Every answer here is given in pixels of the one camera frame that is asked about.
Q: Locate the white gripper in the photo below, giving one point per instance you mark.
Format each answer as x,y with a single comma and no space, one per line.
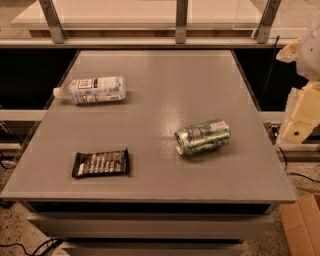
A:
310,58

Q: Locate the cardboard box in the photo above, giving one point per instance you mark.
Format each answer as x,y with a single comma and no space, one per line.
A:
301,223

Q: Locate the clear plastic water bottle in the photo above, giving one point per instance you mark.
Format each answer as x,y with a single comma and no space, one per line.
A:
93,90

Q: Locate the metal railing frame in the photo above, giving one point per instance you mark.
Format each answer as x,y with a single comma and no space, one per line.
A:
107,24

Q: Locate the black snack bar wrapper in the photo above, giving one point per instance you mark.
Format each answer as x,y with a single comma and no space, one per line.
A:
111,163

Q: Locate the green soda can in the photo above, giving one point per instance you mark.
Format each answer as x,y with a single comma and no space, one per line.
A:
202,137

